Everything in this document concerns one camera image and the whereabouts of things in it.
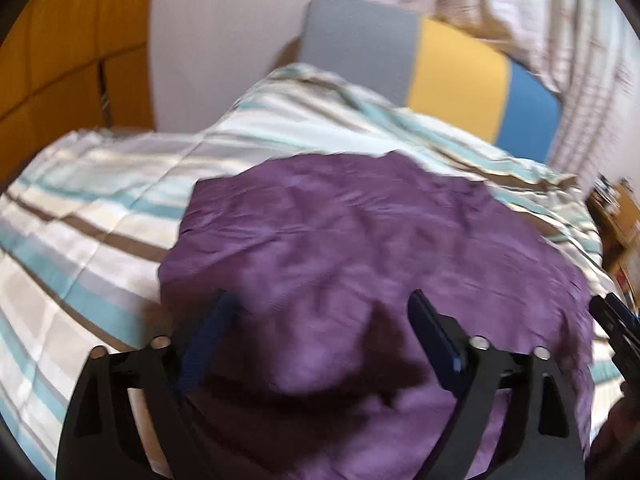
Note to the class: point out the wooden shelf unit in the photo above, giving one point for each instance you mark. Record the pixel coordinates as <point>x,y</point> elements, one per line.
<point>620,230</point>

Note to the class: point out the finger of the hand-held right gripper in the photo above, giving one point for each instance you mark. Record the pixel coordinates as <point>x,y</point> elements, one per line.
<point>617,322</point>

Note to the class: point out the purple quilted jacket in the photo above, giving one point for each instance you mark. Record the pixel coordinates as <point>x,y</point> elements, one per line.
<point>350,240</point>

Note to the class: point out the striped duvet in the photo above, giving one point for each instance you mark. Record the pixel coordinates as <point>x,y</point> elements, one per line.
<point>100,210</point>

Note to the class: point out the patterned pale curtain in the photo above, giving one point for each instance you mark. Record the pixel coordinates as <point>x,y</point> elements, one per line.
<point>575,35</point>

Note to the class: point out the wooden wardrobe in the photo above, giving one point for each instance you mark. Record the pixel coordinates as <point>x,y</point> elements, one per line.
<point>65,35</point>

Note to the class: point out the grey yellow blue pillow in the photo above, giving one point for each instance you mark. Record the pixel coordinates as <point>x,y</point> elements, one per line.
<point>460,75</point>

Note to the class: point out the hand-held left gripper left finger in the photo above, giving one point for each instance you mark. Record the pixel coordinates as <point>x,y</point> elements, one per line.
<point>209,342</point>

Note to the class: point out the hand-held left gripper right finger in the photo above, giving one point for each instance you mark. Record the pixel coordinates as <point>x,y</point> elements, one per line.
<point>436,342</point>

